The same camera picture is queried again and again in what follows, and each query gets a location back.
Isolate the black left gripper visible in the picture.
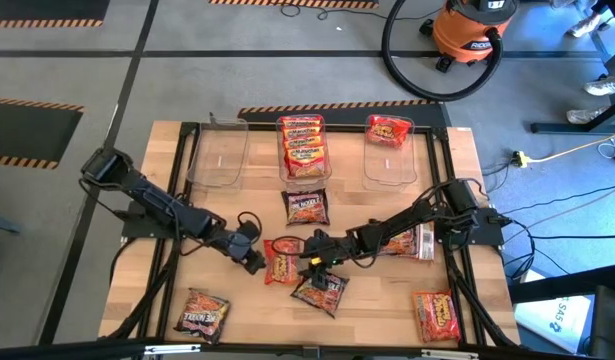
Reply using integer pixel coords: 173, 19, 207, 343
222, 220, 267, 276

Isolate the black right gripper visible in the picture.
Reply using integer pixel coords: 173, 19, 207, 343
301, 228, 349, 292

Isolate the black fire noodle pack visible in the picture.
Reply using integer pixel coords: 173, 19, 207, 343
290, 272, 350, 320
280, 188, 332, 227
173, 287, 232, 346
379, 227, 421, 259

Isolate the orange spicy chicken noodle pack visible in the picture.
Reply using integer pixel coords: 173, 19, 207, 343
365, 114, 413, 150
262, 237, 306, 287
411, 289, 462, 345
416, 221, 437, 262

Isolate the clear plastic bin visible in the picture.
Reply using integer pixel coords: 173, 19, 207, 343
362, 113, 418, 194
275, 113, 334, 185
186, 115, 251, 191

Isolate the black hazard striped floor mat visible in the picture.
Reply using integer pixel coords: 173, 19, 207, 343
208, 0, 381, 10
0, 96, 87, 171
236, 98, 451, 129
0, 0, 112, 30

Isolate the orange shop vacuum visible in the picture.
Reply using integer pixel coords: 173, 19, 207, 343
380, 0, 504, 103
419, 0, 519, 74

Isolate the white cardboard box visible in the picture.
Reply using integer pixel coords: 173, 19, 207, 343
514, 269, 594, 355

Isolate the black bar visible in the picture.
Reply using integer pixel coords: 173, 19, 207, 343
506, 263, 615, 305

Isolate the black stand leg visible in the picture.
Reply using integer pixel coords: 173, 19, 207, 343
530, 94, 615, 135

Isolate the person's shoe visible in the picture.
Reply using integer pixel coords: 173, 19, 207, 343
565, 106, 608, 126
583, 73, 615, 97
566, 12, 602, 39

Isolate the person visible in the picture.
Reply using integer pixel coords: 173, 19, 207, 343
549, 0, 611, 16

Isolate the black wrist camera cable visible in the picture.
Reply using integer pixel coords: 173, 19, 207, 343
270, 234, 313, 257
236, 210, 263, 236

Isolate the black table frame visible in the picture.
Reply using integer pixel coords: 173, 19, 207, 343
99, 119, 521, 351

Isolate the silver frame bracket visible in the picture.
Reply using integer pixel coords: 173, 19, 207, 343
420, 348, 481, 360
143, 343, 202, 355

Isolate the yellow extension cord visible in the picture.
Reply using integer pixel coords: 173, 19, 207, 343
511, 128, 615, 169

